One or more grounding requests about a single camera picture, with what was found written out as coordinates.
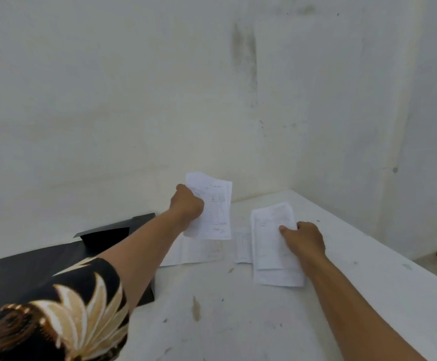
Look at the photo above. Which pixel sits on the person's left hand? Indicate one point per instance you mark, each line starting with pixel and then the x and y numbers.
pixel 184 203

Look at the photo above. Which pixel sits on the white printed paper sheet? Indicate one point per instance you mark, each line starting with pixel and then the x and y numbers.
pixel 269 236

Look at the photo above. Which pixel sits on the person's right hand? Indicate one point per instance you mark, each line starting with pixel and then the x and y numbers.
pixel 308 241

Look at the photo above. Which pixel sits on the person's right forearm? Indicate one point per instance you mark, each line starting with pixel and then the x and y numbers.
pixel 350 308

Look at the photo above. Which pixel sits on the black floral patterned shirt sleeve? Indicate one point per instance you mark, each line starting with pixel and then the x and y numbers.
pixel 64 315

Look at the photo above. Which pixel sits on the large white paper sheet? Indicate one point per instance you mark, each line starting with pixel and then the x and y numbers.
pixel 278 277

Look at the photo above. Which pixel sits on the black cardboard box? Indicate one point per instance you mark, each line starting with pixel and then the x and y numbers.
pixel 26 266

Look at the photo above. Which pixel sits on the person's left fingers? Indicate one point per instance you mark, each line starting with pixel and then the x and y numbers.
pixel 197 206

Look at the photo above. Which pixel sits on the white creased paper sheet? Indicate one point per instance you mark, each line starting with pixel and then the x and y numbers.
pixel 196 251

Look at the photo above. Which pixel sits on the person's right thumb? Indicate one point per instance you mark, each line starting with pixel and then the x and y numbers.
pixel 288 230

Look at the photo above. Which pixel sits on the white printed receipt paper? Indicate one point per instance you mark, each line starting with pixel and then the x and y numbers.
pixel 216 210

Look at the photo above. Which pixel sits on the small white paper slip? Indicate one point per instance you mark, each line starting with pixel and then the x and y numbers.
pixel 243 246

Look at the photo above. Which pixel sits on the person's left forearm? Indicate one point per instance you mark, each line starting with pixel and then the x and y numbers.
pixel 143 246

